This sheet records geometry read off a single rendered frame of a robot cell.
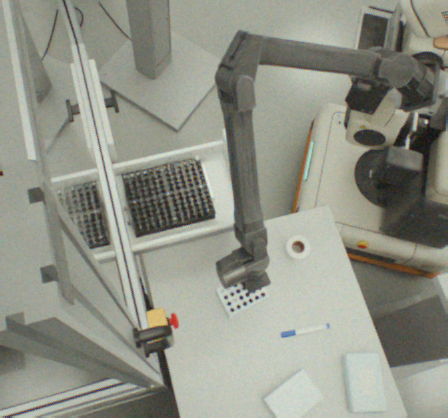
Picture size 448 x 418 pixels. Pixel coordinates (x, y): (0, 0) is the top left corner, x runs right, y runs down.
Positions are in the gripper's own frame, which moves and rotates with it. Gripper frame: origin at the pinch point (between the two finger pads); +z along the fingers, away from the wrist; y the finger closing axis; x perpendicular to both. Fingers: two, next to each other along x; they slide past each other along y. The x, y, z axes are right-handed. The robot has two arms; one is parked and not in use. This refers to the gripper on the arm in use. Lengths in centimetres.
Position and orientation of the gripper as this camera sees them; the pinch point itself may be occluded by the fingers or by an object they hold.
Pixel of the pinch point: (247, 278)
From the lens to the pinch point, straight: 146.2
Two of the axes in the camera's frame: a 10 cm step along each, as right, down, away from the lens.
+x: 9.0, -3.5, 2.4
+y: 4.2, 8.5, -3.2
